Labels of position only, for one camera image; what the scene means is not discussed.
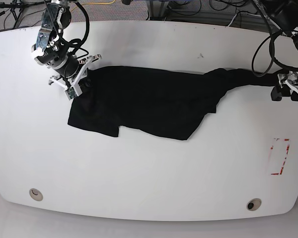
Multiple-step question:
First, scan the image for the black T-shirt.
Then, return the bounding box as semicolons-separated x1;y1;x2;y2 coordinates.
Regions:
68;66;278;140

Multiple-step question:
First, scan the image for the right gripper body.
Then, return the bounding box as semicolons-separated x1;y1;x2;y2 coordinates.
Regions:
48;54;102;92

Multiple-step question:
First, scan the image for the black tripod stand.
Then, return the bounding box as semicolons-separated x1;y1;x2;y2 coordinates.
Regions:
0;0;45;29

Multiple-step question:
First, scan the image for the red tape rectangle marking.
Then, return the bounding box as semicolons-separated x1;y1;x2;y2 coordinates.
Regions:
268;138;290;176

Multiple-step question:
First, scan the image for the right table cable grommet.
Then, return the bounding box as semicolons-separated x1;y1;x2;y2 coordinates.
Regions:
246;198;262;211

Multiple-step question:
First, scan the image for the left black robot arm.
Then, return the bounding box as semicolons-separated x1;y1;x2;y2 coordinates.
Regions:
251;0;298;102

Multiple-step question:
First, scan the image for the white cable on floor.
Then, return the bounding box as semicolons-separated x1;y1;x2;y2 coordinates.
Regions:
227;12;264;27

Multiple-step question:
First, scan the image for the left table cable grommet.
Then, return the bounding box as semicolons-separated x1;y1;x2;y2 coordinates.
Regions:
29;188;43;201

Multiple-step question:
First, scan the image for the table cable grommet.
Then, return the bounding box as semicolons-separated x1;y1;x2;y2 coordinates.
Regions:
29;188;43;201
246;198;262;211

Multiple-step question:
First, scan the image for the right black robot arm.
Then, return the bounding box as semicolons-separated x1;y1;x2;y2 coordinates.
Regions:
32;0;101;95

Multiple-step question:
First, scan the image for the aluminium frame post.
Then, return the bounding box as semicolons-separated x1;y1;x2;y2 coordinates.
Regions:
145;0;169;21

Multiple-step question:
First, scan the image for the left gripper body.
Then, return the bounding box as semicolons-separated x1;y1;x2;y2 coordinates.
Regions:
278;71;298;98

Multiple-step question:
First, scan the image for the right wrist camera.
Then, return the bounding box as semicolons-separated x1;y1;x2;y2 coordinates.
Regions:
64;87;82;100

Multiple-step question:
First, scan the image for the yellow cable on floor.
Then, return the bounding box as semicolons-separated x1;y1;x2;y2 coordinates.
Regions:
69;0;116;12

